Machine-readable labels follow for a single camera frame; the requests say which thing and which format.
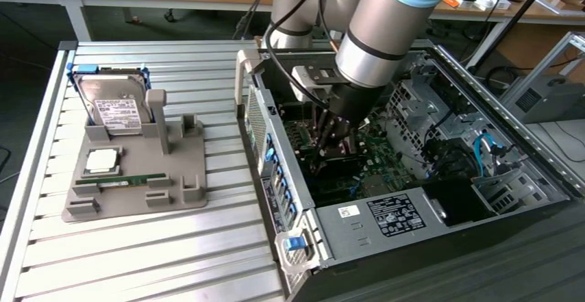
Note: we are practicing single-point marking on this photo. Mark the silver CPU chip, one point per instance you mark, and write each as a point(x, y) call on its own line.
point(102, 161)

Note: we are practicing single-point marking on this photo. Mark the aluminium profile frame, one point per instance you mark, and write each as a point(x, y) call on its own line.
point(564, 47)

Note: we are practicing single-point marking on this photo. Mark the grey parts rack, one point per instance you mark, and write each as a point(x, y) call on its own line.
point(137, 154)

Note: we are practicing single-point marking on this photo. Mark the black tripod pole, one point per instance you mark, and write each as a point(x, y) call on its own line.
point(516, 18)

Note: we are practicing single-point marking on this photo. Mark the silver hard disk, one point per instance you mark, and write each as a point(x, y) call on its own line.
point(111, 110)

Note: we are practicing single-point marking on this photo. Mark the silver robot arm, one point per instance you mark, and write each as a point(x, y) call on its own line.
point(380, 24)

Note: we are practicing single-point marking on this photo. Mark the green motherboard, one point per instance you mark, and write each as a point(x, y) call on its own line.
point(384, 158)

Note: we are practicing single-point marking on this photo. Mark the grey chipset heat sink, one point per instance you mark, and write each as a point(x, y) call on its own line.
point(379, 185)

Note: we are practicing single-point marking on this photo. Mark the grey computer tower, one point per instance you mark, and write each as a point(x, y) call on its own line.
point(554, 103)

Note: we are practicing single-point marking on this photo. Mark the white box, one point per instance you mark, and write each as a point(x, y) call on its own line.
point(500, 4)

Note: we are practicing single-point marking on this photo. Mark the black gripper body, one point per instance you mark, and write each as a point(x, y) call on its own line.
point(352, 103)

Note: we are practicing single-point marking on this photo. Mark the open PC case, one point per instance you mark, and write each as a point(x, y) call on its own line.
point(412, 274)

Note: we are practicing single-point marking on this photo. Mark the orange box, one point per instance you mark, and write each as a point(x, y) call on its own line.
point(452, 0)

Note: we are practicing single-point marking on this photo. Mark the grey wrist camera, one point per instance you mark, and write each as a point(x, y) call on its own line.
point(309, 79)

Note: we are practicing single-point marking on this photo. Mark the blue case latch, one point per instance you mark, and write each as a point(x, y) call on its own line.
point(294, 243)

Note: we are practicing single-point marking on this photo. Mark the silver disk bay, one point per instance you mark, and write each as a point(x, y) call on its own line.
point(508, 192)

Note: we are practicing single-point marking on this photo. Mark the green RAM stick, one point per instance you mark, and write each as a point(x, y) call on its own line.
point(129, 179)

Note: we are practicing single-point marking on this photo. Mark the grey power supply unit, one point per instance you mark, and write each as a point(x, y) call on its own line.
point(348, 233)

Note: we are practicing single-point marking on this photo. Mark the blue disk carrier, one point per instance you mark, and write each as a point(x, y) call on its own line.
point(85, 69)

